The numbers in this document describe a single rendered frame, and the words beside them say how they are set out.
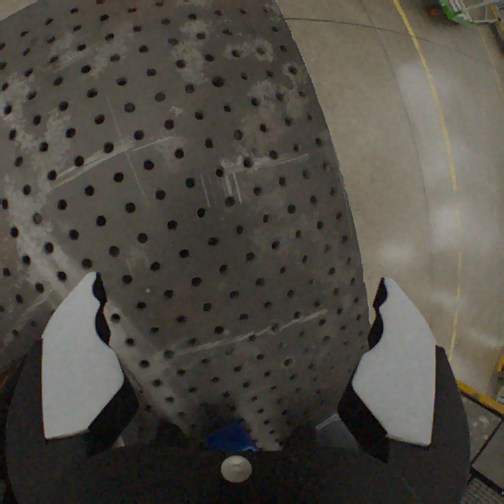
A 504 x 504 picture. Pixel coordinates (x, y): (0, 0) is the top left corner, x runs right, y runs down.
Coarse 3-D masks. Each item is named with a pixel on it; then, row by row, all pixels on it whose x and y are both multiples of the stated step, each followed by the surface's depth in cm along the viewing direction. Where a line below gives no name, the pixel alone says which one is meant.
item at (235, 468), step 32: (128, 448) 4; (160, 448) 4; (288, 448) 5; (320, 448) 4; (64, 480) 3; (96, 480) 3; (128, 480) 3; (160, 480) 3; (192, 480) 4; (224, 480) 4; (256, 480) 4; (288, 480) 4; (320, 480) 4; (352, 480) 3; (384, 480) 3
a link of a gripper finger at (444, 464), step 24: (456, 384) 5; (456, 408) 5; (432, 432) 4; (456, 432) 4; (384, 456) 4; (408, 456) 4; (432, 456) 4; (456, 456) 4; (408, 480) 3; (432, 480) 3; (456, 480) 3
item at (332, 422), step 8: (336, 408) 61; (328, 416) 60; (336, 416) 60; (312, 424) 59; (320, 424) 59; (328, 424) 58; (336, 424) 57; (344, 424) 58; (320, 432) 57; (328, 432) 56; (336, 432) 55; (344, 432) 54; (320, 440) 55; (328, 440) 54; (336, 440) 53; (344, 440) 52; (352, 440) 51; (344, 448) 50
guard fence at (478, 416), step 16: (464, 400) 184; (480, 400) 170; (480, 416) 156; (496, 416) 144; (480, 432) 141; (496, 432) 129; (480, 448) 127; (496, 448) 115; (480, 464) 113; (496, 464) 101; (496, 480) 88; (464, 496) 96
